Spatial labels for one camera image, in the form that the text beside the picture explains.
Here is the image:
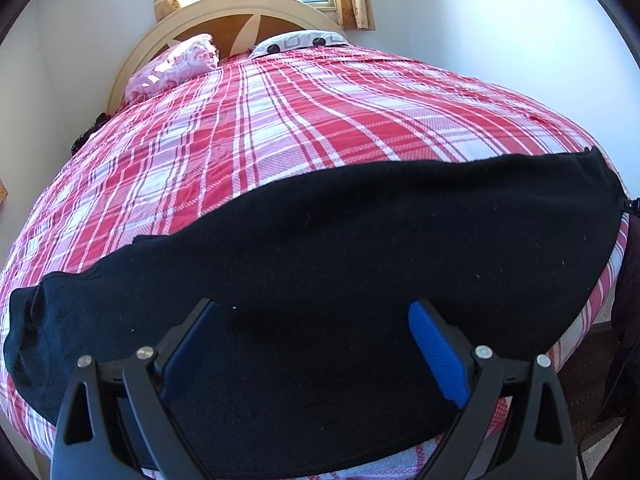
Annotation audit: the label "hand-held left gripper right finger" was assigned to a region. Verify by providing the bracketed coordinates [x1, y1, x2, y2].
[407, 299, 578, 480]

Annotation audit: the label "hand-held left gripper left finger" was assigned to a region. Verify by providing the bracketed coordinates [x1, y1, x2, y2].
[50, 298, 223, 480]

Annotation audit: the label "black pants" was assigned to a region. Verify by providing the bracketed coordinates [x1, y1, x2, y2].
[2, 147, 626, 480]

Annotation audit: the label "dark items beside bed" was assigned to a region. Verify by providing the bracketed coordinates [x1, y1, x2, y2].
[70, 112, 112, 156]

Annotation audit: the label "red plaid bed sheet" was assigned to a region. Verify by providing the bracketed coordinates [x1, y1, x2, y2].
[0, 42, 631, 480]

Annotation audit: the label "pink floral pillow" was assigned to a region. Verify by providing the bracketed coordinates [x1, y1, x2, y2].
[124, 33, 221, 106]

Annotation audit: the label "cream wooden headboard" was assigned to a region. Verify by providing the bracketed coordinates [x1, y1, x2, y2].
[107, 0, 351, 116]

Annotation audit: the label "white patterned pillow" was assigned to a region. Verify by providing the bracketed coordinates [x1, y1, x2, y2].
[248, 30, 349, 59]

